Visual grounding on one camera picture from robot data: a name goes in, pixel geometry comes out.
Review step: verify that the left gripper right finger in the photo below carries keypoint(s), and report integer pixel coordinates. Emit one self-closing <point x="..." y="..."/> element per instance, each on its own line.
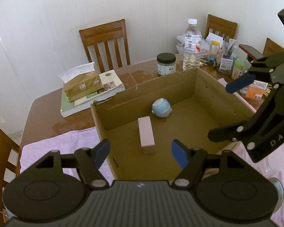
<point x="192" y="163"/>

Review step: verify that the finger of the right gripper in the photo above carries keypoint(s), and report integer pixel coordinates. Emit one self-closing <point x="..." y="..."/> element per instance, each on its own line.
<point x="240" y="83"/>
<point x="238" y="130"/>

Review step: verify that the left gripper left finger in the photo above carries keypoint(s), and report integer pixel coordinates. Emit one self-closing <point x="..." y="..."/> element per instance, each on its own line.
<point x="89" y="162"/>

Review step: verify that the long pink box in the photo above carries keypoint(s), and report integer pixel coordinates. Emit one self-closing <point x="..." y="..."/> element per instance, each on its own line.
<point x="146" y="135"/>

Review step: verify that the blue figurine toy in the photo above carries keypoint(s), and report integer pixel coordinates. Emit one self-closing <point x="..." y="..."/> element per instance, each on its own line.
<point x="161" y="108"/>

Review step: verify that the orange label plastic container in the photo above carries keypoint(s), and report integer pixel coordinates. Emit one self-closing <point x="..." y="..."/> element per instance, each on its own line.
<point x="254" y="91"/>

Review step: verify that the clear pen holder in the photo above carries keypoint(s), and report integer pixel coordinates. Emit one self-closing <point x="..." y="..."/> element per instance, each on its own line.
<point x="226" y="56"/>

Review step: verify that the gold ornament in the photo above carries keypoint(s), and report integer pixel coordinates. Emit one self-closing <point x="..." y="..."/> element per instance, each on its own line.
<point x="267" y="91"/>

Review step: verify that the brown tablet lid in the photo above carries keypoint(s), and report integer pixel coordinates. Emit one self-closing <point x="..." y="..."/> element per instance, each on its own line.
<point x="252" y="53"/>

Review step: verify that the pink tablecloth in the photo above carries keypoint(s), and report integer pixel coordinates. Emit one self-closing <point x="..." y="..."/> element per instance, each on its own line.
<point x="68" y="142"/>

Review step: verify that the wooden chair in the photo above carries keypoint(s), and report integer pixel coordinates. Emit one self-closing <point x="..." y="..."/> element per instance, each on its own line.
<point x="103" y="34"/>
<point x="2" y="170"/>
<point x="271" y="47"/>
<point x="220" y="27"/>

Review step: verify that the brown cardboard box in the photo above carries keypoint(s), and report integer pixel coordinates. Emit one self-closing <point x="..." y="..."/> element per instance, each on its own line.
<point x="199" y="103"/>

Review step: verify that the wooden chair far right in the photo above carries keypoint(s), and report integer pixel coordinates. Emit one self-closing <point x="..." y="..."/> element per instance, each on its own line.
<point x="220" y="27"/>

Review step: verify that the water bottle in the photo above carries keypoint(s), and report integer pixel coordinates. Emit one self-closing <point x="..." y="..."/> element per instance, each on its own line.
<point x="192" y="46"/>

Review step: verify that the black lid glass jar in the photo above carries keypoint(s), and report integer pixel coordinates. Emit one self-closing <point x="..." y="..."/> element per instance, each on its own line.
<point x="166" y="63"/>

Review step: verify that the tissue box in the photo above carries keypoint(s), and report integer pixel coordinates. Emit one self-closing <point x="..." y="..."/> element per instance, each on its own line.
<point x="81" y="81"/>

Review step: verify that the wooden chair left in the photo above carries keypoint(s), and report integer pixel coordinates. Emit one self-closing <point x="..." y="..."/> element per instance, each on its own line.
<point x="2" y="170"/>

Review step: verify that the wooden chair back middle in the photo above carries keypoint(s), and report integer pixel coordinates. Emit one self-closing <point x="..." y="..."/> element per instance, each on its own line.
<point x="103" y="34"/>

